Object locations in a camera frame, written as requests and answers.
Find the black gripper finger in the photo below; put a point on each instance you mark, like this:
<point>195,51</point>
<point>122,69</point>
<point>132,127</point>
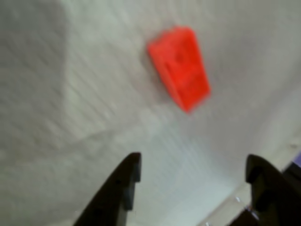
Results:
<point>275,195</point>
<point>110,195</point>

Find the red lego block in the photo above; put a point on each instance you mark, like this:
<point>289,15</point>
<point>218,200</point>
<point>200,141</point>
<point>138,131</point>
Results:
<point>181,68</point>

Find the brown corrugated cardboard sheet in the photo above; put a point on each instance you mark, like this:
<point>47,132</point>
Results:
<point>70,94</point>

